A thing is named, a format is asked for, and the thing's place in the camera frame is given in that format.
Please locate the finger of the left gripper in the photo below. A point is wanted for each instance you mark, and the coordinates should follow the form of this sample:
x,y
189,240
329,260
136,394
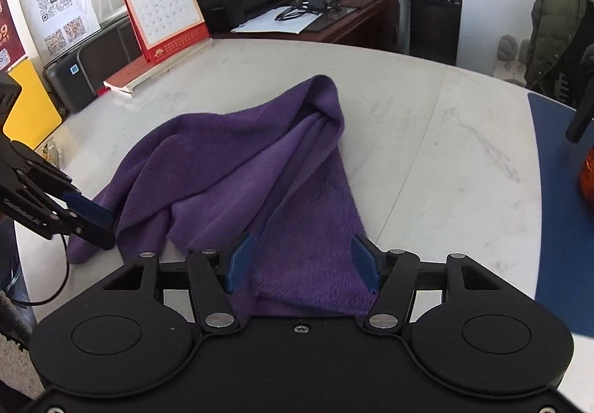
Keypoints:
x,y
100,234
89,210

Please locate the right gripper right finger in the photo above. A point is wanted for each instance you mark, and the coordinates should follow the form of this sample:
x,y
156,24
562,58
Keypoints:
x,y
391,276

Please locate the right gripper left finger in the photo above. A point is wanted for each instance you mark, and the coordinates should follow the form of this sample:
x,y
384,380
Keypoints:
x,y
213,275

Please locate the purple towel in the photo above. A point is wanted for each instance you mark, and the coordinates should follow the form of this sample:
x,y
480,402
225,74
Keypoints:
x,y
273,173

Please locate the yellow box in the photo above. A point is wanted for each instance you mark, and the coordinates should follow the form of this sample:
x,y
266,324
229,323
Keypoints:
x,y
33,117

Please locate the red notebook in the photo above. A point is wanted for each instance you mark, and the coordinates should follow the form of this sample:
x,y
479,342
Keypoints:
x,y
135,73

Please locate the blue table mat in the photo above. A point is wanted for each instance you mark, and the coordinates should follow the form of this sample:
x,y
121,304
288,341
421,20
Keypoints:
x,y
565,280

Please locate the QR code sign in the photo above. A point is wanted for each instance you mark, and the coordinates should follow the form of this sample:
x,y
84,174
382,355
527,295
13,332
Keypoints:
x,y
55,26

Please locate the red desk calendar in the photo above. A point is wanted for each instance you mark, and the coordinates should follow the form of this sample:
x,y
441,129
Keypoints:
x,y
164,28

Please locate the white paper sheet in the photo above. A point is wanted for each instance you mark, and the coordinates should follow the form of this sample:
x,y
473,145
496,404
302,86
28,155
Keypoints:
x,y
266,23

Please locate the dark wooden desk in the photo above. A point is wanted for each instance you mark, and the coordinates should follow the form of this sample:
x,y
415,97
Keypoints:
x,y
371,24

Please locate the black water dispenser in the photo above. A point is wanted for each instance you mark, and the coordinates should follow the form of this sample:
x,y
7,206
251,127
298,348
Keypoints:
x,y
435,29

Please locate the black eyeglasses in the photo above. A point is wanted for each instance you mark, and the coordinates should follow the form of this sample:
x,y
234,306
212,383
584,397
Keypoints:
x,y
294,12

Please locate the green puffer jacket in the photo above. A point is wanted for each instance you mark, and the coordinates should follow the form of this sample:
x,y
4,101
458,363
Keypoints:
x,y
562,30

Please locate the black printer near wall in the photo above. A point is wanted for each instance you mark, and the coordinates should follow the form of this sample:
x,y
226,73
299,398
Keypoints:
x,y
76,76

